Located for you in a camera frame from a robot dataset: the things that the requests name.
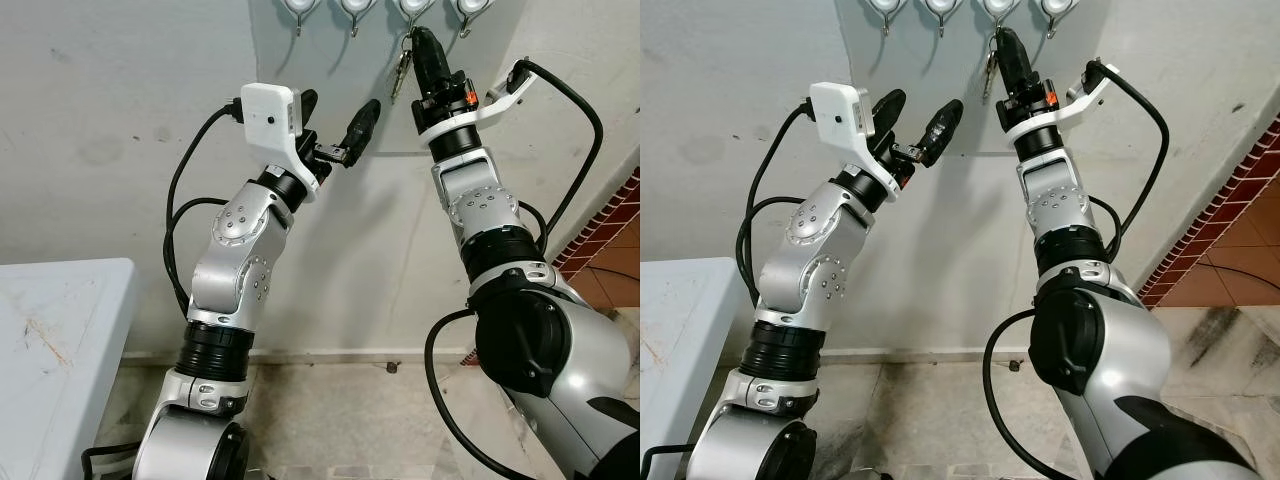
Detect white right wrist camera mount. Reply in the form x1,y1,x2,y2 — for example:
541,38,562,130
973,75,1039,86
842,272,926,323
1004,61,1112,147
414,61,534,150

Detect silver bunch of keys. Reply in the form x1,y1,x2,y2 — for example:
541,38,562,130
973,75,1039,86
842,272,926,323
391,30,417,107
982,42,1002,107

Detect white wall hook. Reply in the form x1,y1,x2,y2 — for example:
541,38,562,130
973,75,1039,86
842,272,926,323
449,0,492,40
278,0,320,37
924,0,964,40
394,0,437,32
981,0,1022,30
1037,0,1080,40
334,0,377,40
867,0,910,37

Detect white plastic table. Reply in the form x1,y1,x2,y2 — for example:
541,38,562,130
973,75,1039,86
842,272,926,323
640,257,724,480
0,257,140,480

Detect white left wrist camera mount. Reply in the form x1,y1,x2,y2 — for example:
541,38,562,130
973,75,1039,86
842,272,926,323
239,82,322,202
807,81,902,197

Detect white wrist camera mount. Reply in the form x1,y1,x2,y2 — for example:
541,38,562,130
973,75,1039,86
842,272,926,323
414,61,534,150
239,82,322,202
1004,61,1112,147
807,81,902,197

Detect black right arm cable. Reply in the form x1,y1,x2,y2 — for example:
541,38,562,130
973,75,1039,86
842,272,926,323
982,57,1172,480
424,59,605,480

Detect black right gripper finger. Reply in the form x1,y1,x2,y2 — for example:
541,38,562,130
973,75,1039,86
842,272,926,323
994,26,1021,85
409,27,437,87
424,32,458,85
1008,30,1041,83

